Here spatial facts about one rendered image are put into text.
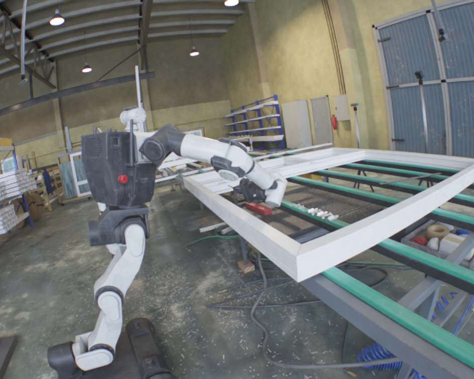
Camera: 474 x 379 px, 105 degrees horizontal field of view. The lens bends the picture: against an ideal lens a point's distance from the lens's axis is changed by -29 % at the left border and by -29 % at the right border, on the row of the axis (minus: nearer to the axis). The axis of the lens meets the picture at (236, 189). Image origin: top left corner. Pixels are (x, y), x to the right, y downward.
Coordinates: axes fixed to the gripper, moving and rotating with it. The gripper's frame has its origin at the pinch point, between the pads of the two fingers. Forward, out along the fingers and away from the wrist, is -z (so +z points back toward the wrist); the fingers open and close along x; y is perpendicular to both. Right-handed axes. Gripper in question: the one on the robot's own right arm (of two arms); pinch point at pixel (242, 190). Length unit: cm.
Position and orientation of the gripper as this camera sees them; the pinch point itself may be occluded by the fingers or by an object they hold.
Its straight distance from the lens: 127.6
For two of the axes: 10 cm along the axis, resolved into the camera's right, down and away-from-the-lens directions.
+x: -3.6, -8.8, -2.9
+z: 6.3, 0.0, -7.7
